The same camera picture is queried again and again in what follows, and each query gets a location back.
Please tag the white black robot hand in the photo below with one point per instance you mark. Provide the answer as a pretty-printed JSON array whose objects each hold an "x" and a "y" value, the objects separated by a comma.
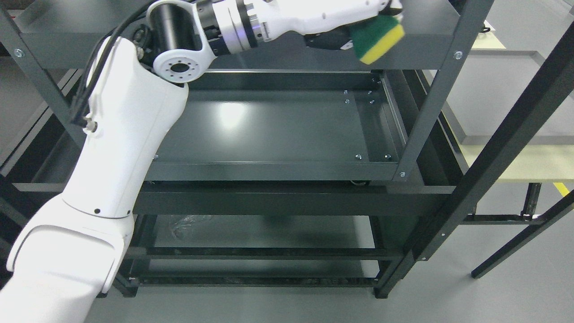
[{"x": 308, "y": 17}]

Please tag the green yellow sponge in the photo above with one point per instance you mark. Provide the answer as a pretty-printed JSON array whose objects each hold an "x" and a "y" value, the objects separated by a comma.
[{"x": 373, "y": 38}]

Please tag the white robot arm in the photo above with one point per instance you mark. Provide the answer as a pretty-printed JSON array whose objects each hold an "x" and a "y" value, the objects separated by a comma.
[{"x": 72, "y": 248}]

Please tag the grey metal shelf unit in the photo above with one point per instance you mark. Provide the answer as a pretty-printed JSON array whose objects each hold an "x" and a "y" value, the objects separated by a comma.
[{"x": 291, "y": 131}]

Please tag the black metal frame post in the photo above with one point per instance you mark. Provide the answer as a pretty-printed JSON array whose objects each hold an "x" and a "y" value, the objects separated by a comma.
[{"x": 550, "y": 86}]

